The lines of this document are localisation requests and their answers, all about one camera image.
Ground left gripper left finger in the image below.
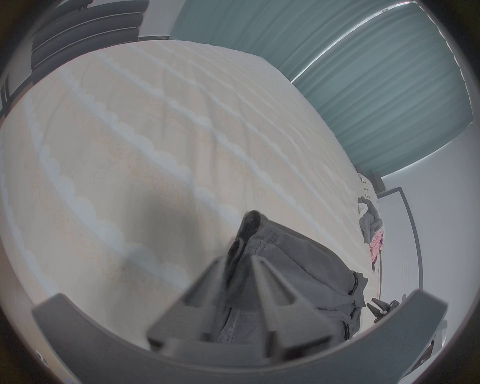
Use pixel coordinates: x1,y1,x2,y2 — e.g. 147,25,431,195
147,255,230,352

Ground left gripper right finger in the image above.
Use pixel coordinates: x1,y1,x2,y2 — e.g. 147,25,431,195
250,255,336,366

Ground black T-shirt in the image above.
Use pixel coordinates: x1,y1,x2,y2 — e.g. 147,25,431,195
217,210,367,344

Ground pink garment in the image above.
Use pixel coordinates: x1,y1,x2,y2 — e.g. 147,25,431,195
369,230,385,263

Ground purple garment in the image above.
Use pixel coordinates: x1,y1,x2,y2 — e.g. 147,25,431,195
371,238,384,272

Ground grey garment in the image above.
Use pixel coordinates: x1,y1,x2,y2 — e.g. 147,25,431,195
358,197,383,244

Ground grey bedside table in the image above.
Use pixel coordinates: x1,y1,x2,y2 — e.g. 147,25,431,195
354,165,385,192

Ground bed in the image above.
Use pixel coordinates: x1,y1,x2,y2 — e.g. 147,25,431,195
0,39,424,349

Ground blue-green curtain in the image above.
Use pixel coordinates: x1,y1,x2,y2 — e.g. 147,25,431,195
292,2,474,175
169,0,398,81

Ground black chest of drawers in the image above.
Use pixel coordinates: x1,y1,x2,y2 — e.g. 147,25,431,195
30,0,151,85

